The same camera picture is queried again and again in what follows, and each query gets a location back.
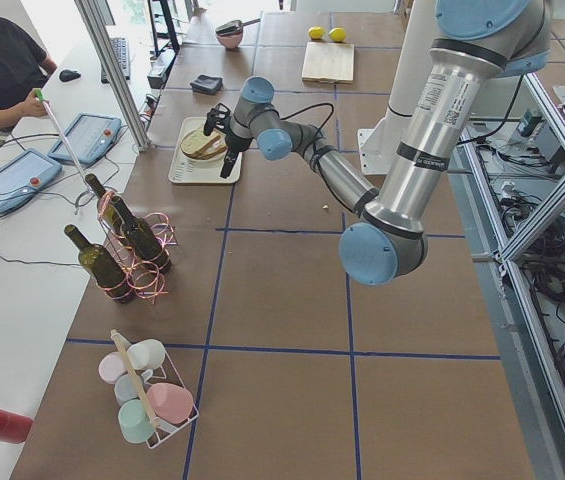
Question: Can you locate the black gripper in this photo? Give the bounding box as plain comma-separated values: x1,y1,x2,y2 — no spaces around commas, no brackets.
220,127,252,179

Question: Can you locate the white round plate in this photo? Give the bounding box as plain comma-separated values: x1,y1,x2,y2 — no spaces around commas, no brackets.
180,126,227,161

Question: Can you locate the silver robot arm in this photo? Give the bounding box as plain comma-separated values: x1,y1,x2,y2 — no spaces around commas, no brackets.
204,1,553,286

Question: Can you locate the white bear tray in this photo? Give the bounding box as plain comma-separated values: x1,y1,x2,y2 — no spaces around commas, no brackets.
168,117,242,184

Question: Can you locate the bread slice under egg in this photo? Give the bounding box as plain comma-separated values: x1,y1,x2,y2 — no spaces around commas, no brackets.
196,139,227,160

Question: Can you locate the grey folded cloth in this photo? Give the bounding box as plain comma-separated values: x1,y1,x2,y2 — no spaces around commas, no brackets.
190,74,223,95

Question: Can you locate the pink bowl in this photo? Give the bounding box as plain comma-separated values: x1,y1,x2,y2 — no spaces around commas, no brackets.
215,31,243,50

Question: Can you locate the dark wine bottle right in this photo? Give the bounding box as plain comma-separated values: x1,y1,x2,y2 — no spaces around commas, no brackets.
111,195,172,273

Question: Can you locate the dark wine bottle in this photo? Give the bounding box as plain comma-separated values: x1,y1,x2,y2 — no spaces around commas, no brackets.
111,195,172,273
85,173,123,238
64,224,135,304

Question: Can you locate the metal scoop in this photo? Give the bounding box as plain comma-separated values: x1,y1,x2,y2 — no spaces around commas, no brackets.
215,19,260,36

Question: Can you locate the wooden cutting board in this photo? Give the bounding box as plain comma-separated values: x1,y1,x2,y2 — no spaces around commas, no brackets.
301,42,355,84

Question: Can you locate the blue teach pendant far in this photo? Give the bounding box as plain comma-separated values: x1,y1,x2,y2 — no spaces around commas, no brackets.
65,113,122,167

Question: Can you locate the blue teach pendant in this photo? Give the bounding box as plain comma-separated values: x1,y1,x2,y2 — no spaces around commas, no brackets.
65,113,122,167
0,149,62,214

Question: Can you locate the yellow lemon left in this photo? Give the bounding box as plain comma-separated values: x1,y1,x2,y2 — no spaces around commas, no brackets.
307,26,325,40

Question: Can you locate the yellow lemon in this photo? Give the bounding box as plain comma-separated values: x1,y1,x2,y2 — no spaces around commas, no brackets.
328,27,347,43
307,26,325,40

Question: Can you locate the black keyboard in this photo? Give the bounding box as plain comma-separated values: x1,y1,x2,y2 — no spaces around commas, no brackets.
110,37,131,80

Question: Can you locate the yellow lemon right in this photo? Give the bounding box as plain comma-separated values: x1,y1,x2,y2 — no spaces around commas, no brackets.
328,27,347,43

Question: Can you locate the dark wine bottle left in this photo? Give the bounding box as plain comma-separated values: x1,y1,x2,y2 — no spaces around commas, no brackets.
64,224,135,304

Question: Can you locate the black computer mouse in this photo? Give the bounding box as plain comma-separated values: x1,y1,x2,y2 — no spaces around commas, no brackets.
59,69,81,83

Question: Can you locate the pink green stick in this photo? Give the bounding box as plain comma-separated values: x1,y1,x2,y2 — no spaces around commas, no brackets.
32,88,90,190

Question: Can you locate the blue teach pendant near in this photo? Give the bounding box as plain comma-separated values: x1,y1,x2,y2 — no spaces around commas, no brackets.
0,149,62,214

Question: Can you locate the white cup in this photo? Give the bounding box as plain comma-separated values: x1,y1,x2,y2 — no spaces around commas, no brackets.
127,339,166,370

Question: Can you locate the lilac cup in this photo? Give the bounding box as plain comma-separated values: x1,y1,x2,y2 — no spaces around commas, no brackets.
98,352,127,385

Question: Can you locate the seated person black shirt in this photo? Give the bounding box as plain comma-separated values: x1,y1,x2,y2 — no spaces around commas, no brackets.
0,17,57,131

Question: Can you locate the grey blue cup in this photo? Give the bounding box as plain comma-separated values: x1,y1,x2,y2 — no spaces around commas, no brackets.
114,374,139,406

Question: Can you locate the pink cup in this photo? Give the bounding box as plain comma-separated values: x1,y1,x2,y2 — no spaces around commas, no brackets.
147,382,194,424

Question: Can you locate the mint green cup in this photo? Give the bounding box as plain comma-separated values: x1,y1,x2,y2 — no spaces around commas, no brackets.
118,399,155,444

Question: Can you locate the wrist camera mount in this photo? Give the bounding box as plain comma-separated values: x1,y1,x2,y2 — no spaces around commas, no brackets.
203,103,232,136

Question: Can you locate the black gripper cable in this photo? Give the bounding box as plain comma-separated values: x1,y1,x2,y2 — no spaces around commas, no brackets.
281,102,338,166

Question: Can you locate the copper wire bottle rack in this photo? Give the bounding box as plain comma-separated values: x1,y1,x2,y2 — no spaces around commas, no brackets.
98,212,178,303

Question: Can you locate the aluminium frame post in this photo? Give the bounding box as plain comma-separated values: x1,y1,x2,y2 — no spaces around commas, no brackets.
75,0,150,152

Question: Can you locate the white wire cup rack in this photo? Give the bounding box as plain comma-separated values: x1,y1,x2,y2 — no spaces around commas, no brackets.
98,330,199,449

